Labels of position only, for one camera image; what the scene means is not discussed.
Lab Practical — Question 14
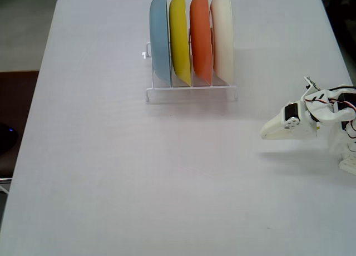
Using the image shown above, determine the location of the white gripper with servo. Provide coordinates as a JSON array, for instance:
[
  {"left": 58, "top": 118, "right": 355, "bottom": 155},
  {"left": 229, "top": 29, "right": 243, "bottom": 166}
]
[{"left": 259, "top": 101, "right": 319, "bottom": 141}]

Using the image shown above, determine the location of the yellow plate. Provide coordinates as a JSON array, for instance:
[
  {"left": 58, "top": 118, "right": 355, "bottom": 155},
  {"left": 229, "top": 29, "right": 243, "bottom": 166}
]
[{"left": 169, "top": 0, "right": 192, "bottom": 87}]

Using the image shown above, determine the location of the blue-green plate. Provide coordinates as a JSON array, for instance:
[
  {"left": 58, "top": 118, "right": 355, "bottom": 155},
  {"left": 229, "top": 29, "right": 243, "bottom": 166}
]
[{"left": 149, "top": 0, "right": 172, "bottom": 87}]

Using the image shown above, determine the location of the cream white plate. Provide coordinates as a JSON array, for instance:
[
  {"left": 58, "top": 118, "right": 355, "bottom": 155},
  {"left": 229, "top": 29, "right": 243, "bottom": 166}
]
[{"left": 210, "top": 0, "right": 234, "bottom": 85}]

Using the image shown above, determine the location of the small wrist camera board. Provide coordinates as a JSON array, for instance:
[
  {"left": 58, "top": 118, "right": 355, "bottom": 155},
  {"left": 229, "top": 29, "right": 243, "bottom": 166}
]
[{"left": 302, "top": 75, "right": 320, "bottom": 93}]

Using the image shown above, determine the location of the black round device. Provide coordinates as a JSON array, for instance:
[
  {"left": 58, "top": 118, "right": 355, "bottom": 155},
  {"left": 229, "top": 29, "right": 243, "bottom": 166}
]
[{"left": 0, "top": 122, "right": 19, "bottom": 156}]

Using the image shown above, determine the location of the white wire dish rack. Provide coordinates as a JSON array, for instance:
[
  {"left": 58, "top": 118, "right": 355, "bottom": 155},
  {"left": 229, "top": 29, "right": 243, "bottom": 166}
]
[{"left": 141, "top": 41, "right": 239, "bottom": 103}]

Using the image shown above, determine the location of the metal frame bar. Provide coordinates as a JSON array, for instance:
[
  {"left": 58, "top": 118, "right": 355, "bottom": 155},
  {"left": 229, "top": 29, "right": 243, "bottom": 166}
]
[{"left": 0, "top": 177, "right": 13, "bottom": 195}]

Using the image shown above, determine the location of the orange plate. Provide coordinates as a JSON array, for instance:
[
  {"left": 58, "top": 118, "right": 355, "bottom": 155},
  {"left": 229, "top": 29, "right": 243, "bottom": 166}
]
[{"left": 189, "top": 0, "right": 214, "bottom": 86}]

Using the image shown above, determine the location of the red black servo cable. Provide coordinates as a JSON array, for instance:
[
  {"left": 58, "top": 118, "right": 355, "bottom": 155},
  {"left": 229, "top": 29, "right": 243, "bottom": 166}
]
[{"left": 304, "top": 85, "right": 356, "bottom": 112}]

